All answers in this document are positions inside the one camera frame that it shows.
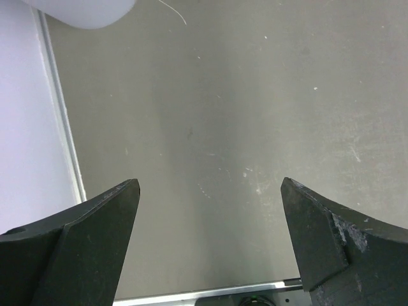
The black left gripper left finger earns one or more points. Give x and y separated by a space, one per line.
74 257

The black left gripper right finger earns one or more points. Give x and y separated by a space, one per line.
344 257

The aluminium frame rail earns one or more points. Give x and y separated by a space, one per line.
59 107

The white grey trash bin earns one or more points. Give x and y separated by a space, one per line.
84 14

